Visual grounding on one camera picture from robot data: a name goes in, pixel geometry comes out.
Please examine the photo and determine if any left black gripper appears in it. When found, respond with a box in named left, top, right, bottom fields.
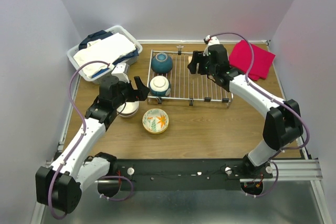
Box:
left=113, top=76, right=151, bottom=109

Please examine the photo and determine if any teal and white bowl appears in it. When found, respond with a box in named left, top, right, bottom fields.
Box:
left=149, top=76, right=171, bottom=97

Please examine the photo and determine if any beige stoneware bowl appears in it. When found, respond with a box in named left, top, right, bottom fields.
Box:
left=117, top=101, right=139, bottom=116

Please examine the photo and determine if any plain teal bowl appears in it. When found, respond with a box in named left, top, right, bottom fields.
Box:
left=151, top=52, right=173, bottom=74

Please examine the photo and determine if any glossy red bowl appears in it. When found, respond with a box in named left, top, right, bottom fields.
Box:
left=118, top=111, right=137, bottom=118

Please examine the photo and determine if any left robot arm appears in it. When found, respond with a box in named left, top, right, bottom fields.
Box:
left=35, top=74, right=150, bottom=219

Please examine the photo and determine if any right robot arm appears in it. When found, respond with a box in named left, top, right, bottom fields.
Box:
left=187, top=44, right=303, bottom=178

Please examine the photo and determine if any red folded cloth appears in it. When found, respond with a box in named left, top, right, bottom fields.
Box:
left=228, top=40, right=276, bottom=81

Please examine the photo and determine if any white folded cloth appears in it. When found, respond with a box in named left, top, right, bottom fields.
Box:
left=73, top=33, right=137, bottom=78

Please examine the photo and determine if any dark blue folded cloth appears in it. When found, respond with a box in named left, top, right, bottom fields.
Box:
left=78, top=30, right=113, bottom=50

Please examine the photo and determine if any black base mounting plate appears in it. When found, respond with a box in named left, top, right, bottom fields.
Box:
left=98, top=158, right=273, bottom=196

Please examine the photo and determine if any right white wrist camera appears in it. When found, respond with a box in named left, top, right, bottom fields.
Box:
left=203, top=35, right=220, bottom=56

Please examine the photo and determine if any metal wire dish rack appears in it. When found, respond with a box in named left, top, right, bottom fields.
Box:
left=148, top=46, right=234, bottom=107

